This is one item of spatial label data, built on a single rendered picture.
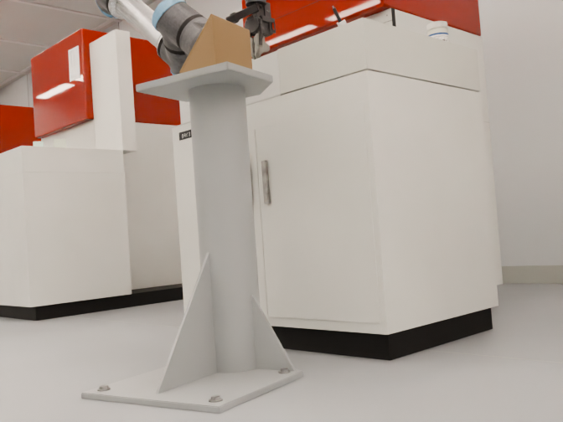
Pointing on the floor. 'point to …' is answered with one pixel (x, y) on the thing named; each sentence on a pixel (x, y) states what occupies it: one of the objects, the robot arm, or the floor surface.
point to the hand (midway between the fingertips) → (255, 58)
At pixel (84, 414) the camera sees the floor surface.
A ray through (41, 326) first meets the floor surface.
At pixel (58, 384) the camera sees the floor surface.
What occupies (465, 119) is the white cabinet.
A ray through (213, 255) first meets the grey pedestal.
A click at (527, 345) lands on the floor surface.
